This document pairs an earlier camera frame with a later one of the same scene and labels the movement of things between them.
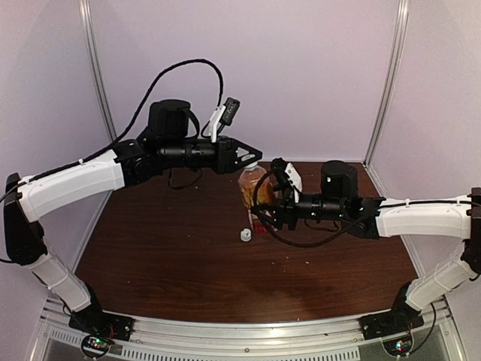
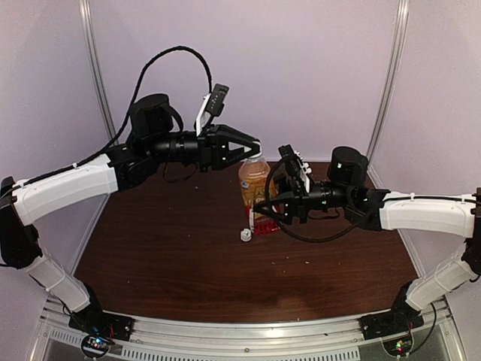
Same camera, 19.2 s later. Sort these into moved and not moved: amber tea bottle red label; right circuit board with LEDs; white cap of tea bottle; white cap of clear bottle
Moved: white cap of tea bottle
Not moved: amber tea bottle red label; right circuit board with LEDs; white cap of clear bottle
